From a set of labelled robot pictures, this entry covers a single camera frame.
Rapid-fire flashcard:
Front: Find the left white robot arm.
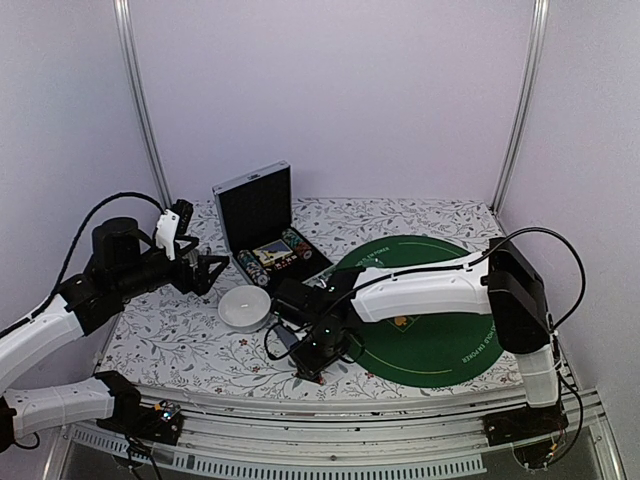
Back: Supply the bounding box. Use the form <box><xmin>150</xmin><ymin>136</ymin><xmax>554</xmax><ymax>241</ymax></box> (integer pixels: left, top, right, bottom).
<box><xmin>1</xmin><ymin>200</ymin><xmax>229</xmax><ymax>450</ymax></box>

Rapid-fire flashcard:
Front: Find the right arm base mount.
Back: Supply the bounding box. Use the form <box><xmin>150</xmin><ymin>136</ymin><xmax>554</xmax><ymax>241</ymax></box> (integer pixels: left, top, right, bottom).
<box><xmin>482</xmin><ymin>400</ymin><xmax>569</xmax><ymax>470</ymax></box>

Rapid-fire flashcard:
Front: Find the right aluminium frame post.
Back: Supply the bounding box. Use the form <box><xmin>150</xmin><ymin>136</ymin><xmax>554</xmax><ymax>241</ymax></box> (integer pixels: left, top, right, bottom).
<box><xmin>490</xmin><ymin>0</ymin><xmax>550</xmax><ymax>216</ymax></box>

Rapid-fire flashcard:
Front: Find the poker chip stack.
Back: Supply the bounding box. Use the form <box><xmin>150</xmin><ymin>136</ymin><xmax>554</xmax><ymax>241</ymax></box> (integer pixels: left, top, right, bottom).
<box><xmin>282</xmin><ymin>228</ymin><xmax>313</xmax><ymax>260</ymax></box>
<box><xmin>237</xmin><ymin>250</ymin><xmax>270</xmax><ymax>287</ymax></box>

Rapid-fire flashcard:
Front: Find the right poker chip stack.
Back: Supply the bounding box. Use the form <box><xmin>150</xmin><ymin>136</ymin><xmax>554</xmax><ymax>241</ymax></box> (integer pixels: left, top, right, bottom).
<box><xmin>282</xmin><ymin>228</ymin><xmax>313</xmax><ymax>260</ymax></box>

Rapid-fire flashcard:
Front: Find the left poker chip stack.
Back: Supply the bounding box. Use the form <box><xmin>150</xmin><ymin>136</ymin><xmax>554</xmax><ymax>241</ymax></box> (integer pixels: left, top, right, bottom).
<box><xmin>237</xmin><ymin>250</ymin><xmax>270</xmax><ymax>287</ymax></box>

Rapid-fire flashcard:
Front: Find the boxed playing card deck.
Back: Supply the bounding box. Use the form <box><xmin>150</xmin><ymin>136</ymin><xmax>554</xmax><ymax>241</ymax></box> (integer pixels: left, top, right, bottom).
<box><xmin>252</xmin><ymin>239</ymin><xmax>294</xmax><ymax>267</ymax></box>

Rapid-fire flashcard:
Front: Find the round green poker mat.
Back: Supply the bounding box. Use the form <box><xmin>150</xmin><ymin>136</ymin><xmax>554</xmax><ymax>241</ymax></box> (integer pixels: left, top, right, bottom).
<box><xmin>336</xmin><ymin>235</ymin><xmax>521</xmax><ymax>398</ymax></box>

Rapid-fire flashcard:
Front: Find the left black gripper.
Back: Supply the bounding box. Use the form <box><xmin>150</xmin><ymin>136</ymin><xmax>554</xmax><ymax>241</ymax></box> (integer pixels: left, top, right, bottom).
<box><xmin>114</xmin><ymin>236</ymin><xmax>231</xmax><ymax>302</ymax></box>

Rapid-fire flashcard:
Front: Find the red black triangle card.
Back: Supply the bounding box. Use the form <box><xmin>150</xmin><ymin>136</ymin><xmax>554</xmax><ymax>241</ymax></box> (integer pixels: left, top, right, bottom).
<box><xmin>295</xmin><ymin>371</ymin><xmax>326</xmax><ymax>385</ymax></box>

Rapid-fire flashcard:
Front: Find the white ceramic bowl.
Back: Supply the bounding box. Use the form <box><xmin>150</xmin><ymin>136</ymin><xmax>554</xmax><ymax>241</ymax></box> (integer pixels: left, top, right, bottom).
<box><xmin>217</xmin><ymin>285</ymin><xmax>271</xmax><ymax>333</ymax></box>

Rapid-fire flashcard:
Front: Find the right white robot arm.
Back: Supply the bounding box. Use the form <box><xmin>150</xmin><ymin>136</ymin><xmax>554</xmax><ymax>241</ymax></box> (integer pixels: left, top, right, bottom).
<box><xmin>271</xmin><ymin>227</ymin><xmax>562</xmax><ymax>436</ymax></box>

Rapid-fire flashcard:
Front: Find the aluminium frame post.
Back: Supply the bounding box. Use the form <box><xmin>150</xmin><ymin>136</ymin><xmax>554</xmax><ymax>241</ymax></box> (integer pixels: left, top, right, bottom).
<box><xmin>490</xmin><ymin>0</ymin><xmax>550</xmax><ymax>216</ymax></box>
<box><xmin>113</xmin><ymin>0</ymin><xmax>172</xmax><ymax>207</ymax></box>

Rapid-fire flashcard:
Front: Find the floral tablecloth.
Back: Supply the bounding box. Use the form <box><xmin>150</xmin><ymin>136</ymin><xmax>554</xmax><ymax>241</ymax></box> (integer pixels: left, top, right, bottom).
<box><xmin>101</xmin><ymin>198</ymin><xmax>523</xmax><ymax>402</ymax></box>

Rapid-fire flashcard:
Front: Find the left aluminium frame post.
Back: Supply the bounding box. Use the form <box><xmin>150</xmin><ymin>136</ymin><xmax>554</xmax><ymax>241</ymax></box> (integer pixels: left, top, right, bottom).
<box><xmin>113</xmin><ymin>0</ymin><xmax>172</xmax><ymax>207</ymax></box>

